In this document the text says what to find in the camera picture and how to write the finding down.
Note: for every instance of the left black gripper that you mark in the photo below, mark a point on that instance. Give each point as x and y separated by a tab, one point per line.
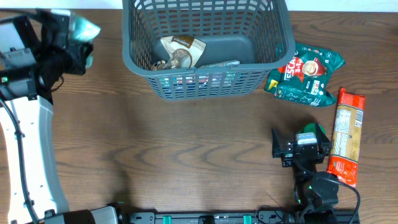
78	54

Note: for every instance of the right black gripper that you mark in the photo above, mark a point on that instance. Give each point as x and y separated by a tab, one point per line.
286	149

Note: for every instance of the small teal wipes packet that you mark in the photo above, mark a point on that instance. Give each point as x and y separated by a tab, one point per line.
83	31

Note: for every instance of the green Nescafe coffee bag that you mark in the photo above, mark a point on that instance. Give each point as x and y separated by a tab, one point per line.
305	77

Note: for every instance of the blue Kleenex tissue multipack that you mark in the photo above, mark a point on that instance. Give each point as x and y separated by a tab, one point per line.
204	79

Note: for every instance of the beige brown snack pouch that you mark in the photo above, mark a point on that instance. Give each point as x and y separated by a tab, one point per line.
177	51

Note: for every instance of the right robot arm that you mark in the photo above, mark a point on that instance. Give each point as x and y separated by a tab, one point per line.
314	191

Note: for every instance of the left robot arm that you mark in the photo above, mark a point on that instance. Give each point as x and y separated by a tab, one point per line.
37	49

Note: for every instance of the green lidded jar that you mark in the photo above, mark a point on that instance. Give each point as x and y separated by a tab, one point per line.
310	128

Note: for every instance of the orange spaghetti pasta packet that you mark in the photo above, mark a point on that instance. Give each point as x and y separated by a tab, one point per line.
346	139

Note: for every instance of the grey plastic lattice basket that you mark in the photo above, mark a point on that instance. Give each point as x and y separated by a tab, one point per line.
257	33

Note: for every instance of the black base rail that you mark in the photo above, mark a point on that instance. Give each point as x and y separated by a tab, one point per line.
259	217

